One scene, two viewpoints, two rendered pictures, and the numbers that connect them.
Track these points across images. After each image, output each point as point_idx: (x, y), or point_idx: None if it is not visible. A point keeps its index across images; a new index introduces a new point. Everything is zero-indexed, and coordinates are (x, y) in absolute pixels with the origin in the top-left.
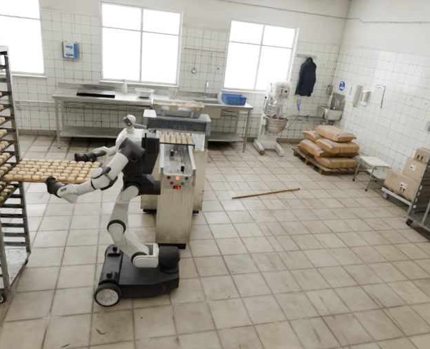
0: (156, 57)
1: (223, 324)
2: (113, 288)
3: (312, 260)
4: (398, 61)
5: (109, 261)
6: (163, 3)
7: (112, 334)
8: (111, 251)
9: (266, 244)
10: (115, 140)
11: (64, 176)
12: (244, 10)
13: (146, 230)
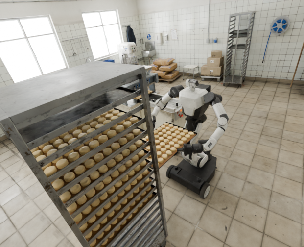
0: (45, 53)
1: (247, 162)
2: (208, 185)
3: None
4: (178, 13)
5: (183, 175)
6: (33, 11)
7: (229, 204)
8: (176, 171)
9: (203, 122)
10: None
11: (177, 140)
12: (86, 4)
13: None
